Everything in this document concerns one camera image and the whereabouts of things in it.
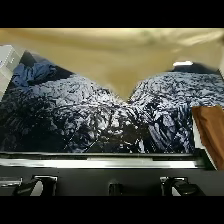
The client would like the beige garment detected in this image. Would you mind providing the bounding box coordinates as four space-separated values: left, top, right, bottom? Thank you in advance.
0 28 224 102

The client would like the blue garment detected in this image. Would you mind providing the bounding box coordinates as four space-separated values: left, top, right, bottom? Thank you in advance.
12 61 58 88

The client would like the brown garment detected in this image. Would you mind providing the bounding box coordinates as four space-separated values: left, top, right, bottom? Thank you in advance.
191 105 224 171

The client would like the silver frame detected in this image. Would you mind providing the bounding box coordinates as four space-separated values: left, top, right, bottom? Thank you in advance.
0 152 224 197

